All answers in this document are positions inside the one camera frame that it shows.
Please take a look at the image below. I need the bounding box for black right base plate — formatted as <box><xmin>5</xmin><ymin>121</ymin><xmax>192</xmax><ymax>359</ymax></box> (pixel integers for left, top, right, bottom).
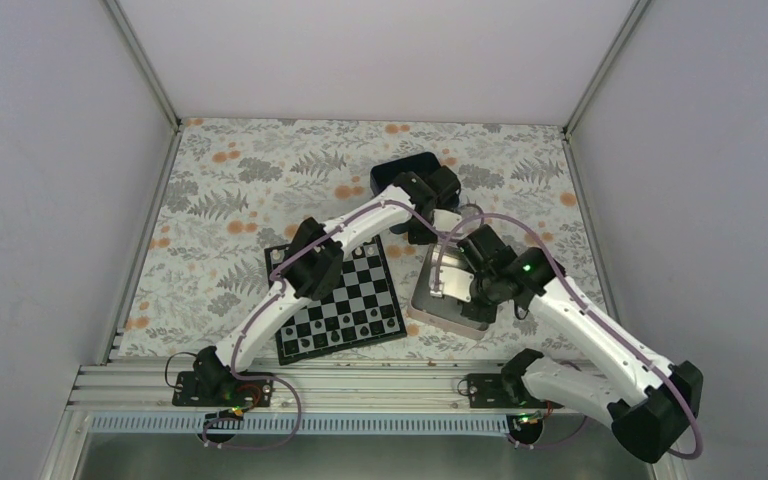
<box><xmin>455</xmin><ymin>373</ymin><xmax>562</xmax><ymax>409</ymax></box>

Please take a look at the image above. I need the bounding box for aluminium front rail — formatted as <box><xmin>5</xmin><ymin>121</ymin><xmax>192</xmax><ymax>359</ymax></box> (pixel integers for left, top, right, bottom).
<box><xmin>65</xmin><ymin>368</ymin><xmax>665</xmax><ymax>416</ymax></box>

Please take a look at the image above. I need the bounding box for dark blue square tray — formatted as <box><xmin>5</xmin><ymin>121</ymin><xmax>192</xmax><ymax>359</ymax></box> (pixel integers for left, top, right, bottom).
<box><xmin>369</xmin><ymin>152</ymin><xmax>441</xmax><ymax>203</ymax></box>

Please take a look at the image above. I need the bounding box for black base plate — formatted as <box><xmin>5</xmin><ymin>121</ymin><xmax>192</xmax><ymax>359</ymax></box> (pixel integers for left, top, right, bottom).
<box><xmin>455</xmin><ymin>373</ymin><xmax>562</xmax><ymax>409</ymax></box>
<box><xmin>171</xmin><ymin>372</ymin><xmax>274</xmax><ymax>410</ymax></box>

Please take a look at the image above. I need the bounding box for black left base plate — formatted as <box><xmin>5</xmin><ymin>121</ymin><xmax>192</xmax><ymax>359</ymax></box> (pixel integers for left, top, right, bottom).
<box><xmin>171</xmin><ymin>372</ymin><xmax>274</xmax><ymax>410</ymax></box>

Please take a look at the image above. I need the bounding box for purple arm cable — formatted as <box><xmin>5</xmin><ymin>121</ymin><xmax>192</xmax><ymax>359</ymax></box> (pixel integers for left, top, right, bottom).
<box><xmin>428</xmin><ymin>211</ymin><xmax>705</xmax><ymax>460</ymax></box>
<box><xmin>202</xmin><ymin>198</ymin><xmax>485</xmax><ymax>453</ymax></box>

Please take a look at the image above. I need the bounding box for floral patterned table mat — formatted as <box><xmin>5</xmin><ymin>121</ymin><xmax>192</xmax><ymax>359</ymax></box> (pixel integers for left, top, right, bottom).
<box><xmin>119</xmin><ymin>118</ymin><xmax>603</xmax><ymax>358</ymax></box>

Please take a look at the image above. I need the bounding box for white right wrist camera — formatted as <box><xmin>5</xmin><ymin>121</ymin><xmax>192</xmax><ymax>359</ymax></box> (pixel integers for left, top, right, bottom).
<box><xmin>429</xmin><ymin>265</ymin><xmax>474</xmax><ymax>303</ymax></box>

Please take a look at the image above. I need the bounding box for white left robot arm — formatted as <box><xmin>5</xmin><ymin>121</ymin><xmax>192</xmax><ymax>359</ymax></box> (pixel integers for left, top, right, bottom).
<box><xmin>193</xmin><ymin>166</ymin><xmax>461</xmax><ymax>405</ymax></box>

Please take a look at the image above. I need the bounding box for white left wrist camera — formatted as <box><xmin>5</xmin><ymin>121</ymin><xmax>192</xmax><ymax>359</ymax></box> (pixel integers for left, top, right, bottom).
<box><xmin>432</xmin><ymin>209</ymin><xmax>463</xmax><ymax>234</ymax></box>

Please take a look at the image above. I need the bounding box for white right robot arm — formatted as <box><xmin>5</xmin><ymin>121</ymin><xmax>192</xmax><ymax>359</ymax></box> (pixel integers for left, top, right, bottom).
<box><xmin>457</xmin><ymin>225</ymin><xmax>703</xmax><ymax>464</ymax></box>

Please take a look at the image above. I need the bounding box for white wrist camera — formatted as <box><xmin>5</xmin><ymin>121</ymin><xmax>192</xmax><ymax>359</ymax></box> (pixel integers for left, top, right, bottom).
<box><xmin>432</xmin><ymin>209</ymin><xmax>463</xmax><ymax>234</ymax></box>
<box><xmin>429</xmin><ymin>265</ymin><xmax>474</xmax><ymax>303</ymax></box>

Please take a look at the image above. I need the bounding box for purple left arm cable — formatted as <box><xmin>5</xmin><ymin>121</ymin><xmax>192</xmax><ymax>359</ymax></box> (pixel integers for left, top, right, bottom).
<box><xmin>202</xmin><ymin>198</ymin><xmax>485</xmax><ymax>453</ymax></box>

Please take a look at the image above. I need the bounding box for black and white chessboard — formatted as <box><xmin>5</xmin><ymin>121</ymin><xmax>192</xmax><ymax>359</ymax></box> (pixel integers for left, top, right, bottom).
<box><xmin>275</xmin><ymin>235</ymin><xmax>407</xmax><ymax>366</ymax></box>

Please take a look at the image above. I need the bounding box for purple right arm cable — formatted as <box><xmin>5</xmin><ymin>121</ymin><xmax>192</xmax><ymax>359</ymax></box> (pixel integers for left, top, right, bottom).
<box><xmin>428</xmin><ymin>211</ymin><xmax>705</xmax><ymax>460</ymax></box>

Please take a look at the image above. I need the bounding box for pink metal tin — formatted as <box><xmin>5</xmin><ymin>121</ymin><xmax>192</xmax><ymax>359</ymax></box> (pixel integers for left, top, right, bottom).
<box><xmin>407</xmin><ymin>244</ymin><xmax>491</xmax><ymax>340</ymax></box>

